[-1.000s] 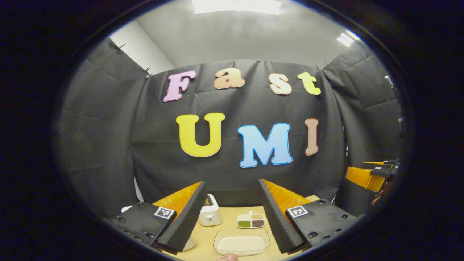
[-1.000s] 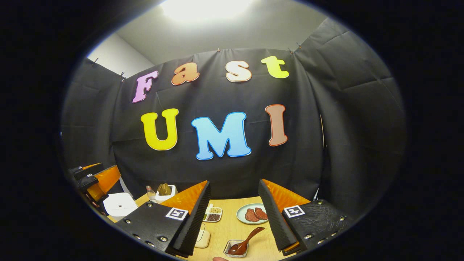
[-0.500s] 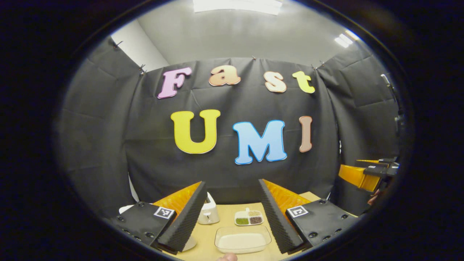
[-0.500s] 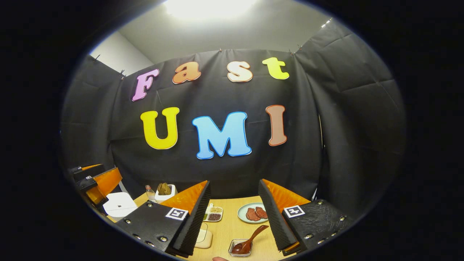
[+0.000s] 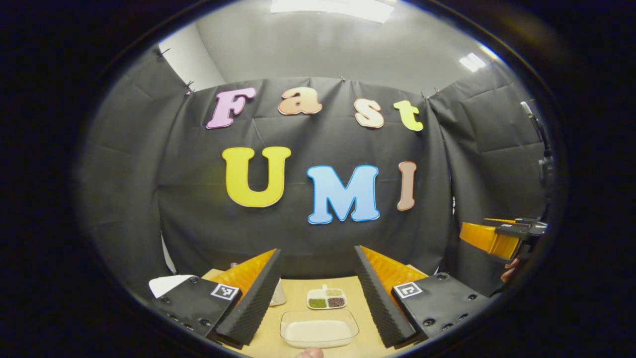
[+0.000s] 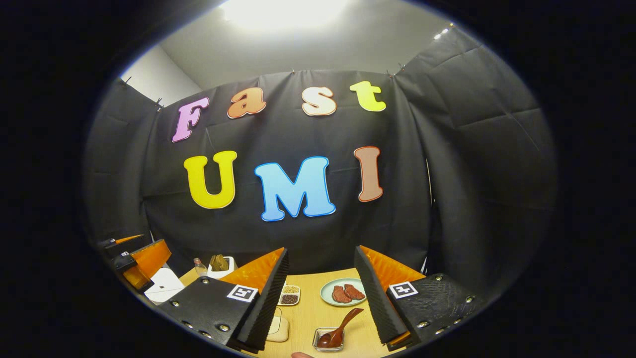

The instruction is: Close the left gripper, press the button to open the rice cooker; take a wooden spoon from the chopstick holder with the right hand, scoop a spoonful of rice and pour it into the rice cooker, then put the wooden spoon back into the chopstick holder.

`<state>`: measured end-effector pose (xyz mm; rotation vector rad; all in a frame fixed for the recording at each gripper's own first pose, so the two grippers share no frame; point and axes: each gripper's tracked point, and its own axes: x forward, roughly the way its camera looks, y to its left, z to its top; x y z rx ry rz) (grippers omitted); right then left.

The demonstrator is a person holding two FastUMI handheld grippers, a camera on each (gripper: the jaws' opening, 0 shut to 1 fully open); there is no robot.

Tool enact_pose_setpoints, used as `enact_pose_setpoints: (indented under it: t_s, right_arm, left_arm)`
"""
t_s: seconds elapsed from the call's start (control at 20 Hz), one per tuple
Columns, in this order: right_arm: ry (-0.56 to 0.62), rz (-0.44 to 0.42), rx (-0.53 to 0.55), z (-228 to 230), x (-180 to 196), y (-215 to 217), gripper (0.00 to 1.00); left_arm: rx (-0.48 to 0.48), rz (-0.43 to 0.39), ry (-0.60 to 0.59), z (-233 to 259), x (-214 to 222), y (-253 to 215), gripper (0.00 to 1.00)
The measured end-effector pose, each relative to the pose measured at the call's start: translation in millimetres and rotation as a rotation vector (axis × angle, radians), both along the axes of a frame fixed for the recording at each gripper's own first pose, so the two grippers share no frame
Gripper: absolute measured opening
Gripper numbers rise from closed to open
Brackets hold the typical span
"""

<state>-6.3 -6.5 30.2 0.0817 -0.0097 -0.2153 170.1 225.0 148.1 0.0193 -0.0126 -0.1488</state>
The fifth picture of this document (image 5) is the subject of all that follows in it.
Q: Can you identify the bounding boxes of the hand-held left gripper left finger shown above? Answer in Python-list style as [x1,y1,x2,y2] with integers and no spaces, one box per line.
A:
[152,248,282,349]

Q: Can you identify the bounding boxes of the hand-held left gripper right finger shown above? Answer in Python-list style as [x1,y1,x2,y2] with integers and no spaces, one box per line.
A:
[354,245,492,349]

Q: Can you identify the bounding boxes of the clear container of rice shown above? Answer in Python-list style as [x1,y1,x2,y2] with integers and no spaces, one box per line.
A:
[280,309,360,349]

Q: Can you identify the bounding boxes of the white divided dish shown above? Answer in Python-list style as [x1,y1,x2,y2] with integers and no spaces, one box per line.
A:
[306,284,347,310]

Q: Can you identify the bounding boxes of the black backdrop cloth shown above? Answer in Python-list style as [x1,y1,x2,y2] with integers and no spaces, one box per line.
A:
[75,45,552,304]

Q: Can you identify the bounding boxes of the ceiling light panel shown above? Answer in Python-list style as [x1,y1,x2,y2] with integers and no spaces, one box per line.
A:
[460,52,486,73]

